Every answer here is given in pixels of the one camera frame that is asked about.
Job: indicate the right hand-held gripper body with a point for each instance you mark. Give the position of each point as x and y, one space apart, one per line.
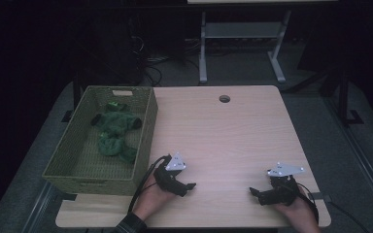
283 194

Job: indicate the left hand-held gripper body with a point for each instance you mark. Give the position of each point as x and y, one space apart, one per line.
163 176

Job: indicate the green fleece garment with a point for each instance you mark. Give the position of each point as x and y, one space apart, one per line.
115 129

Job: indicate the green woven basket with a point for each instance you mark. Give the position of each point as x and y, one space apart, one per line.
77 161

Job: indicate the person's right hand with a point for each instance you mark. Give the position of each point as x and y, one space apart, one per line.
301 210

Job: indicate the person's left hand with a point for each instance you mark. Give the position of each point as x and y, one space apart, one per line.
149 199

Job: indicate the grey tape strip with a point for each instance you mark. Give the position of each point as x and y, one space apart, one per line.
320 196

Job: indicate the black metal stand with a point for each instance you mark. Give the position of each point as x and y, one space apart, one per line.
343 97

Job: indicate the grey metal stand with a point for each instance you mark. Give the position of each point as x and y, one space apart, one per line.
243 30

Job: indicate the grey metal rail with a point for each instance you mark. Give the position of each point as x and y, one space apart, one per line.
37 208
359 155

